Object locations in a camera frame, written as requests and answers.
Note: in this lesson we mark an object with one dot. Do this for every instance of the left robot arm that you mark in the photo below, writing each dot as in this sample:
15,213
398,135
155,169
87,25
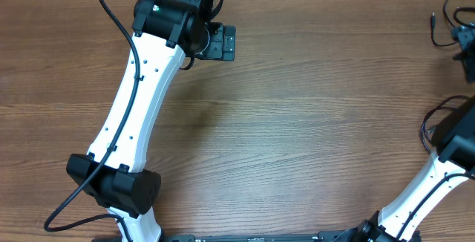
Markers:
166,36

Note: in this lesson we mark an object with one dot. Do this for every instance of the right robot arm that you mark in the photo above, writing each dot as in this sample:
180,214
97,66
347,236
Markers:
450,163

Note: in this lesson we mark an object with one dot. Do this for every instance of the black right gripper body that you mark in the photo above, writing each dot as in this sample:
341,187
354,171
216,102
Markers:
467,41

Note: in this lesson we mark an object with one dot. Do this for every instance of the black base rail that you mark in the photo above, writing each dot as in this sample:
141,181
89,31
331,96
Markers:
323,236

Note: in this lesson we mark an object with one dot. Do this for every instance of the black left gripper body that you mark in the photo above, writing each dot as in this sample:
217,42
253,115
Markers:
215,49

